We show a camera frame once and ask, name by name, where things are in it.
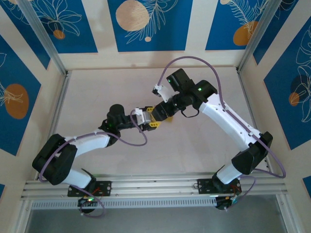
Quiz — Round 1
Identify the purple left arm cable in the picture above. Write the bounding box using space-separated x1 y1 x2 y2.
38 109 148 218

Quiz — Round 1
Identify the thin black cable loop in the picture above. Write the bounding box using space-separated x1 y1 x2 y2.
181 108 200 119

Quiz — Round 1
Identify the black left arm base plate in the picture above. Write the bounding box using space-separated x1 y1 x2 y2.
67 181 113 198

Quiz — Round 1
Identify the aluminium frame post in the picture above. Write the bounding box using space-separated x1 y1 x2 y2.
237 0 289 73
276 194 296 233
17 0 69 76
13 200 34 233

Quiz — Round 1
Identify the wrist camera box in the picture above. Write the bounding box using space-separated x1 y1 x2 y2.
151 83 174 103
130 107 152 126

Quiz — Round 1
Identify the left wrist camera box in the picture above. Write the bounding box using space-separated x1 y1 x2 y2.
130 107 152 126

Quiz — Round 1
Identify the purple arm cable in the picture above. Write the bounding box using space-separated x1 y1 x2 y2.
157 55 287 207
38 109 148 218

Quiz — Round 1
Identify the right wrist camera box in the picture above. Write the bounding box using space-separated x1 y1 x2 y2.
151 83 174 103

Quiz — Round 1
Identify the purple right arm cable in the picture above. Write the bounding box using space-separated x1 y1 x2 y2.
157 55 287 207

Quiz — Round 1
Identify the aluminium cross beam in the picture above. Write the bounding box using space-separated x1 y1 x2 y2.
20 171 289 201

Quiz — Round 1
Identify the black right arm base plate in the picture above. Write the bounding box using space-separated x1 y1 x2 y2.
197 178 242 195

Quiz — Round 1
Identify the aluminium side rail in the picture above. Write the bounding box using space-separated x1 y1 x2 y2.
47 71 72 139
237 70 274 175

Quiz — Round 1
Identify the grey slotted cable duct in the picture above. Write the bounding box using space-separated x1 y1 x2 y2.
30 198 219 211

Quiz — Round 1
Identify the grey metal sheet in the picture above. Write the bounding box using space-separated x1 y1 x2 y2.
24 208 287 233

